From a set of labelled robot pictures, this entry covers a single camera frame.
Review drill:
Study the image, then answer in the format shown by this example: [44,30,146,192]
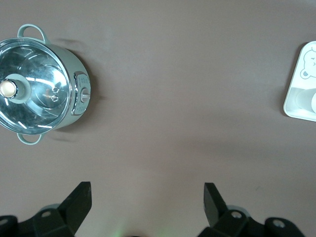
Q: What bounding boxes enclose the white plastic cup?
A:
[295,89,316,111]

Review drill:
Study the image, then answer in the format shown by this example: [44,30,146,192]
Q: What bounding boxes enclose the white tray with bear print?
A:
[282,40,316,122]

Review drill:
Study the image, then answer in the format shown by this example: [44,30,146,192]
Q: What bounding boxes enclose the pale green electric pot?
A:
[0,24,92,146]

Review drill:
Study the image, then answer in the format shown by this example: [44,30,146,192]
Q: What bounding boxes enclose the glass pot lid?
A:
[0,37,75,136]

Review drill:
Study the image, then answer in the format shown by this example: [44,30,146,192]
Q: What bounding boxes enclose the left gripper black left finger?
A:
[0,181,92,237]

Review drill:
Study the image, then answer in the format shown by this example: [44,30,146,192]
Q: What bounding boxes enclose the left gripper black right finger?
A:
[198,182,306,237]

